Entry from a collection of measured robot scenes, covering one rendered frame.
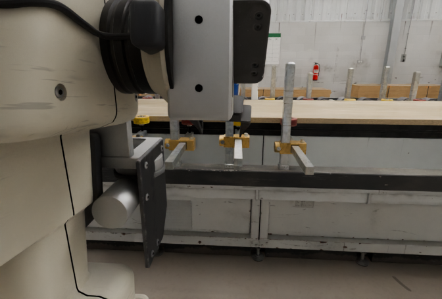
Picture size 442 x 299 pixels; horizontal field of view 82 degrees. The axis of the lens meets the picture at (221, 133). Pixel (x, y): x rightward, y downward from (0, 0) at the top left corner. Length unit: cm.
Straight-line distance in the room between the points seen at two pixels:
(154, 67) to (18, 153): 12
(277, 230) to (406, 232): 73
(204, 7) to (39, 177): 20
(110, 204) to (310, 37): 837
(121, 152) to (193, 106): 18
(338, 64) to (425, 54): 248
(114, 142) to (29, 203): 13
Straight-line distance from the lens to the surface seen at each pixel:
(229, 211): 159
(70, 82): 20
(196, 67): 20
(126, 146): 35
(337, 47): 878
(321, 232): 173
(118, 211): 33
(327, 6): 881
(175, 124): 116
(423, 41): 989
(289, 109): 113
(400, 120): 155
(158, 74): 21
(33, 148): 26
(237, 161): 91
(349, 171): 129
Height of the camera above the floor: 116
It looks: 15 degrees down
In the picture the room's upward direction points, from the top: straight up
